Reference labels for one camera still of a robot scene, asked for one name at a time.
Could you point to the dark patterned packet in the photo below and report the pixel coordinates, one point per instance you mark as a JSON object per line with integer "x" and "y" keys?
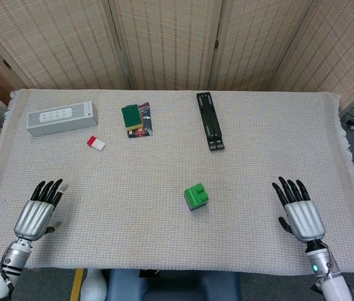
{"x": 145, "y": 123}

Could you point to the blue padded seat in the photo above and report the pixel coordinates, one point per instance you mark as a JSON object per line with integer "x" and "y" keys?
{"x": 170, "y": 287}

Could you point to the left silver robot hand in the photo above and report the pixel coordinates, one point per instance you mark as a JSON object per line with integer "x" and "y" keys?
{"x": 32, "y": 218}

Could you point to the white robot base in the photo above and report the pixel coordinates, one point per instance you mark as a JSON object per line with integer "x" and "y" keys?
{"x": 93, "y": 285}

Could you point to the bamboo screen panel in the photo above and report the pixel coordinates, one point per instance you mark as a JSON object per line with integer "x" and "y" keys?
{"x": 54, "y": 40}
{"x": 342, "y": 47}
{"x": 258, "y": 40}
{"x": 167, "y": 40}

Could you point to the white woven table cloth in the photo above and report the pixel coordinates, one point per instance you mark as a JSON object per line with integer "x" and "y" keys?
{"x": 164, "y": 156}

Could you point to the black folding stand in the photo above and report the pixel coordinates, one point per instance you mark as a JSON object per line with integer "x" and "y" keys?
{"x": 211, "y": 122}

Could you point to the green toy block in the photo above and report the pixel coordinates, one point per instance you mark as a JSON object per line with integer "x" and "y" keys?
{"x": 197, "y": 194}

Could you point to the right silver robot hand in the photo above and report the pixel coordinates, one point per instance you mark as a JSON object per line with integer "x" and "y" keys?
{"x": 305, "y": 219}

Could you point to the green yellow sponge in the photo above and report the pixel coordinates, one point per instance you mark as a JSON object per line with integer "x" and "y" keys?
{"x": 131, "y": 117}

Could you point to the small red white box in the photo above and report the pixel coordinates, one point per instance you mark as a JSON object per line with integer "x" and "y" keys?
{"x": 96, "y": 143}

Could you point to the grey power strip box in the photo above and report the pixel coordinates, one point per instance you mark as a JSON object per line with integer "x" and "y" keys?
{"x": 60, "y": 120}

